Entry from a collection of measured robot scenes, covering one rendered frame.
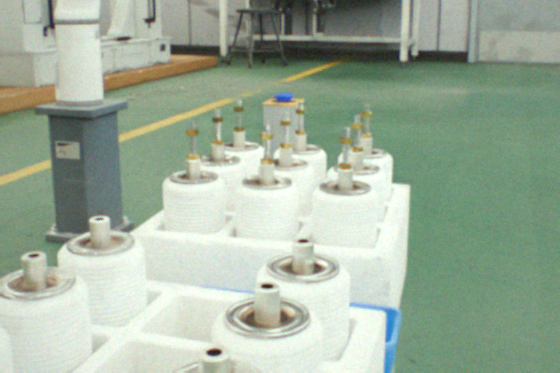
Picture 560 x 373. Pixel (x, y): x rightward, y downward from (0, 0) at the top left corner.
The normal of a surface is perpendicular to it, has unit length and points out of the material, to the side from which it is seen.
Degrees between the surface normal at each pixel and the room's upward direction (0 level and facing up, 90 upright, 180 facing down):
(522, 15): 90
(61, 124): 93
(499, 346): 0
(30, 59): 90
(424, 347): 0
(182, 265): 90
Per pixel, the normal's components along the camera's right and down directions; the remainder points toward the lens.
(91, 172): 0.44, 0.21
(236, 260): -0.25, 0.22
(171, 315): 0.96, 0.07
